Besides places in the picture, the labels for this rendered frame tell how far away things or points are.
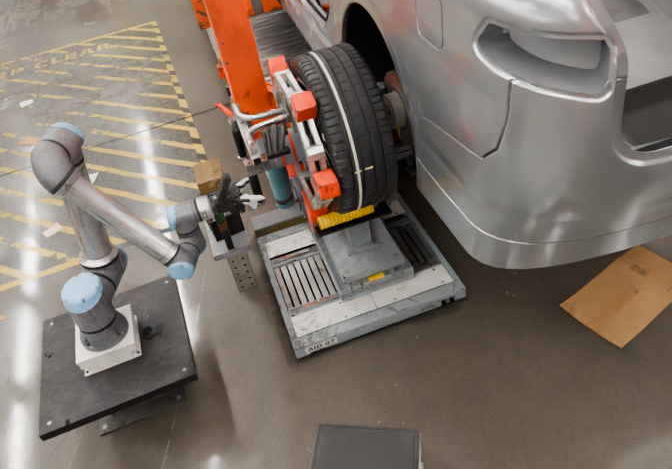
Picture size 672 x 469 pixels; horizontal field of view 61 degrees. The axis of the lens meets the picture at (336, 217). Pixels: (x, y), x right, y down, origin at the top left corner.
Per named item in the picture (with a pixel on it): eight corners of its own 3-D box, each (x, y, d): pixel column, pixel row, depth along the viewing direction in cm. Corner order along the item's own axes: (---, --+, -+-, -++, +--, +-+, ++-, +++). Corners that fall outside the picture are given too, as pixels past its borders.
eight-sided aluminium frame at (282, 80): (340, 229, 228) (317, 112, 192) (324, 234, 227) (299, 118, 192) (303, 160, 268) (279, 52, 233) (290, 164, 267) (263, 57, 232)
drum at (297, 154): (317, 163, 230) (311, 133, 221) (267, 178, 227) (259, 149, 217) (308, 145, 240) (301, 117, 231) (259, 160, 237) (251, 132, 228)
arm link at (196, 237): (181, 262, 219) (170, 239, 211) (188, 242, 227) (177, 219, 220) (204, 260, 217) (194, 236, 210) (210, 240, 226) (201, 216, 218)
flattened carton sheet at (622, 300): (694, 280, 254) (696, 275, 252) (620, 350, 233) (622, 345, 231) (631, 247, 274) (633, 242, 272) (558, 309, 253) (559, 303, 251)
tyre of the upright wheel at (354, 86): (391, 224, 250) (408, 139, 191) (341, 241, 247) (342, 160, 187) (339, 110, 278) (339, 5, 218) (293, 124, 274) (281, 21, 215)
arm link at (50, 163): (27, 155, 173) (200, 274, 204) (45, 133, 183) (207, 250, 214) (9, 175, 178) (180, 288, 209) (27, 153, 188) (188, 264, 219)
